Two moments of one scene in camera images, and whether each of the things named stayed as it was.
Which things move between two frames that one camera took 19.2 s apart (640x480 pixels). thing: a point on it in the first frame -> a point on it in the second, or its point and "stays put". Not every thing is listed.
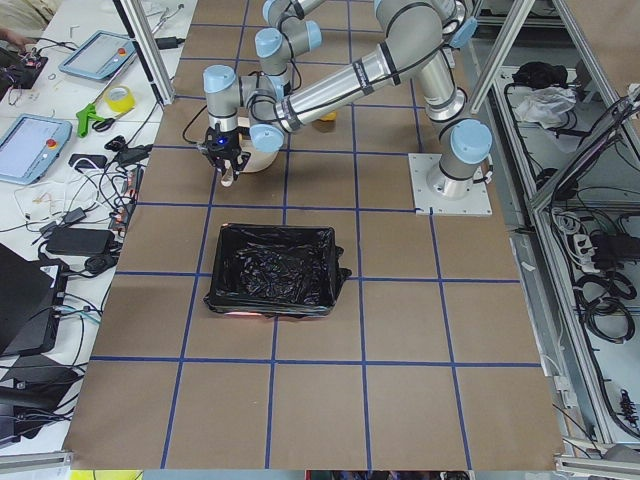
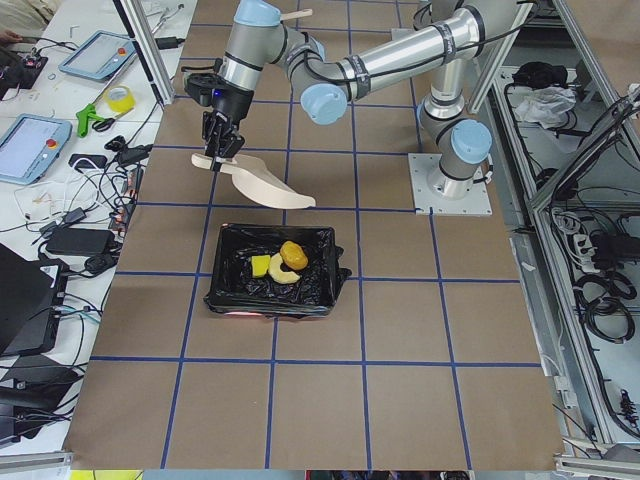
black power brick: (80, 241) stays put
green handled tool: (83, 119) stays put
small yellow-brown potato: (326, 123) -> (294, 254)
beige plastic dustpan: (258, 161) -> (253, 180)
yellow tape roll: (121, 105) stays put
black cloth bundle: (540, 75) stays put
